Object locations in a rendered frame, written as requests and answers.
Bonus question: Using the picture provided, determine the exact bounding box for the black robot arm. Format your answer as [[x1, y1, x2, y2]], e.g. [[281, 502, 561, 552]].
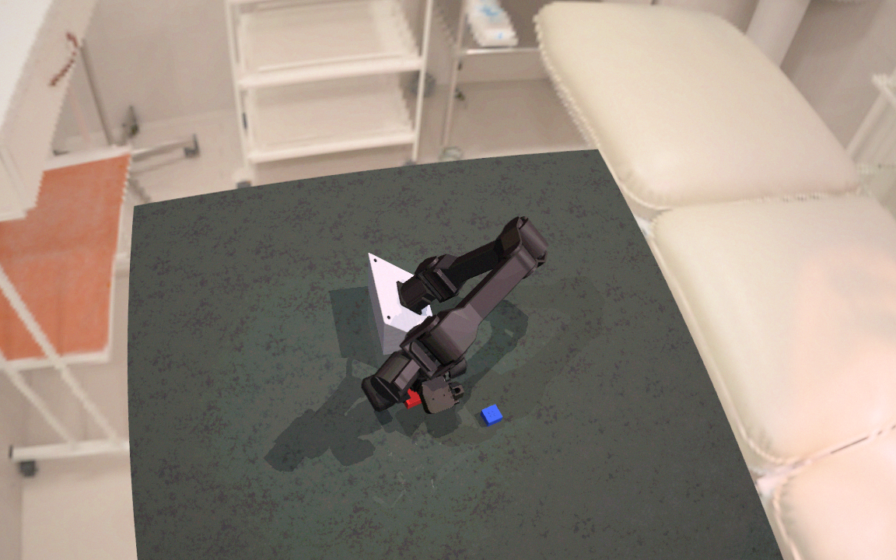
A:
[[370, 216, 548, 414]]

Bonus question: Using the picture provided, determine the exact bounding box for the red block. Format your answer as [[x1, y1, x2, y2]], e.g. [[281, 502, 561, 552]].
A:
[[404, 389, 422, 409]]

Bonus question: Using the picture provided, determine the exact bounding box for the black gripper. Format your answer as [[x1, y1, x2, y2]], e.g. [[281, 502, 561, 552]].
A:
[[361, 359, 467, 412]]

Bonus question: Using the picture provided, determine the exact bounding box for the blue toy brick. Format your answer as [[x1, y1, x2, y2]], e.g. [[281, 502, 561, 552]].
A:
[[480, 405, 502, 427]]

